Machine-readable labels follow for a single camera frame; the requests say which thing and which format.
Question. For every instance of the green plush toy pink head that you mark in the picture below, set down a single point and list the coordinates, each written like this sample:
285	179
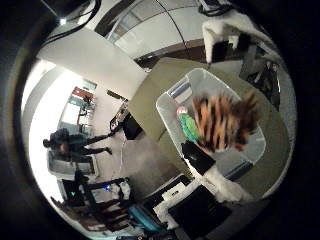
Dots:
189	128

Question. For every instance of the tiger striped plush toy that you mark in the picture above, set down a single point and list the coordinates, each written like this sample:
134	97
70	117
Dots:
223	121

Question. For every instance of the clear plastic container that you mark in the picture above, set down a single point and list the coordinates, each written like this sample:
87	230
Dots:
203	83

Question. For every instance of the black metal stand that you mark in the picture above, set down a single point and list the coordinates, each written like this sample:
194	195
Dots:
83	196

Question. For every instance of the person in dark clothes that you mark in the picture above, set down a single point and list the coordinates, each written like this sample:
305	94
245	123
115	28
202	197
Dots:
73	143

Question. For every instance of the person seated at table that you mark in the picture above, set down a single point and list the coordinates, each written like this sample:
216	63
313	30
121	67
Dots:
268	83

